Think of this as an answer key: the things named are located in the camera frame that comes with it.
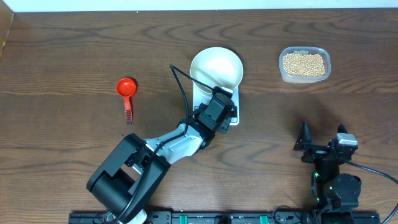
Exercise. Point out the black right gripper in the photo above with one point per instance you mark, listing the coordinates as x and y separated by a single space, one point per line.
303 145

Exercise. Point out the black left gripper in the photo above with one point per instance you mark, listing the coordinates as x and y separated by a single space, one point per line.
223 122

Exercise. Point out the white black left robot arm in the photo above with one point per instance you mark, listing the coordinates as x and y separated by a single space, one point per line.
129 176

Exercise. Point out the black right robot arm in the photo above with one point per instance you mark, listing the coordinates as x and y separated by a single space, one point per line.
336 193

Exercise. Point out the white digital kitchen scale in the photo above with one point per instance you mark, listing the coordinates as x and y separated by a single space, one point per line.
200 96

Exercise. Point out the cream round bowl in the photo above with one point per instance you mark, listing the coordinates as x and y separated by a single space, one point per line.
217 66

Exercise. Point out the red measuring scoop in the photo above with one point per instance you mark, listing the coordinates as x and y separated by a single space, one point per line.
126 88

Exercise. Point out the tan soybeans pile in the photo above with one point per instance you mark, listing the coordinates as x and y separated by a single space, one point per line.
310 65

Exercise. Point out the clear plastic container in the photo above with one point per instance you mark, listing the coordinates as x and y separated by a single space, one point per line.
304 51

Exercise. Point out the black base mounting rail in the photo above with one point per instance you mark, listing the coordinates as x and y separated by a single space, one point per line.
166 217

